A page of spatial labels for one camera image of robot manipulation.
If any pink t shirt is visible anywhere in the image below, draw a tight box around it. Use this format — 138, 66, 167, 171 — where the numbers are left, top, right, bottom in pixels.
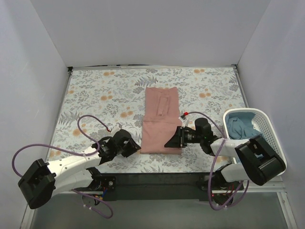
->
141, 87, 182, 155

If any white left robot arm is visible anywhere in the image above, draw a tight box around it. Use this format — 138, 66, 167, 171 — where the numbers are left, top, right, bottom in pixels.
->
18, 129, 140, 209

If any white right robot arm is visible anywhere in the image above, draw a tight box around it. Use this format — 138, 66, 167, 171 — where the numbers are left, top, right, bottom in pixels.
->
164, 118, 287, 190

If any blue t shirt in basket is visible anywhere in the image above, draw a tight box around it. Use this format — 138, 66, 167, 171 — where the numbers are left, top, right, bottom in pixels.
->
225, 112, 262, 140

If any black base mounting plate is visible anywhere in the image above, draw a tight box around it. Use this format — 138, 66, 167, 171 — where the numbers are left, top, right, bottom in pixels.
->
73, 173, 246, 203

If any floral patterned table mat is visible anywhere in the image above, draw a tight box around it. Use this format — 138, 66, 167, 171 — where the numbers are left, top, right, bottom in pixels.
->
47, 67, 245, 160

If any white plastic laundry basket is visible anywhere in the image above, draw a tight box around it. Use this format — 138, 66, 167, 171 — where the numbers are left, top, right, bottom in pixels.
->
220, 108, 287, 181

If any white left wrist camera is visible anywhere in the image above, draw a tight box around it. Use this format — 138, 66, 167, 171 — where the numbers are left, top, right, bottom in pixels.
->
110, 123, 122, 135

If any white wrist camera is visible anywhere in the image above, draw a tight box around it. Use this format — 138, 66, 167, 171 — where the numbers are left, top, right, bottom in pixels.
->
110, 123, 122, 135
179, 112, 189, 127

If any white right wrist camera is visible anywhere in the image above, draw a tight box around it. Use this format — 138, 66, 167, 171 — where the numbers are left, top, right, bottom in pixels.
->
179, 112, 189, 127

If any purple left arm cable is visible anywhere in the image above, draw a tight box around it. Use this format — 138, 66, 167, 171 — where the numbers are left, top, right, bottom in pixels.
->
11, 114, 114, 219

